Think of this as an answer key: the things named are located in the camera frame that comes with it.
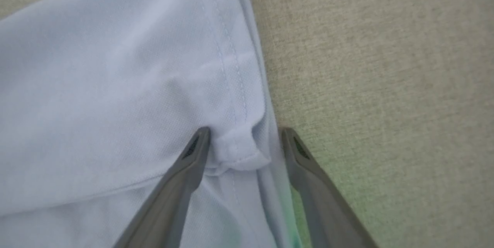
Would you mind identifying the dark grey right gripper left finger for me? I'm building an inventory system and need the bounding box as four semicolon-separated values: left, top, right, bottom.
112;126;212;248

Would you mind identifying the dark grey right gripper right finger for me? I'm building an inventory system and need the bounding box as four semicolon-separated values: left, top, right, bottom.
281;127;379;248

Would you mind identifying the light blue polo garment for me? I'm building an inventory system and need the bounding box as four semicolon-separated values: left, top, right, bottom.
0;0;305;248

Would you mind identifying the grey-green fabric sofa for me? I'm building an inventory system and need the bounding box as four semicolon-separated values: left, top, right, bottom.
0;0;494;248

